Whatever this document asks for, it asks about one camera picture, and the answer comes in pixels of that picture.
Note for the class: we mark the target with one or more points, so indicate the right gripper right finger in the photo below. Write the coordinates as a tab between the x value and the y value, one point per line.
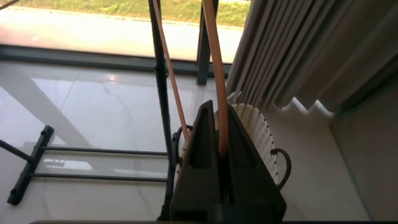
252	186

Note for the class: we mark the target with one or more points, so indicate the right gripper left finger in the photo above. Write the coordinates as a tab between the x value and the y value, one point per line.
196	186

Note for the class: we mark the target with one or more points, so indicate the white laundry basket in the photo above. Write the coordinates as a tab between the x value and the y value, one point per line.
258	127

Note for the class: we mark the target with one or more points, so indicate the black clothes rack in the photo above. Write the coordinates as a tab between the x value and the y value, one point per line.
160	62

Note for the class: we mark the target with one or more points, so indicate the grey curtain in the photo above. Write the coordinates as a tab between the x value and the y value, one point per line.
311	46

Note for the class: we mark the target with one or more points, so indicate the window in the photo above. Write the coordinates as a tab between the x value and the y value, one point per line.
93	31

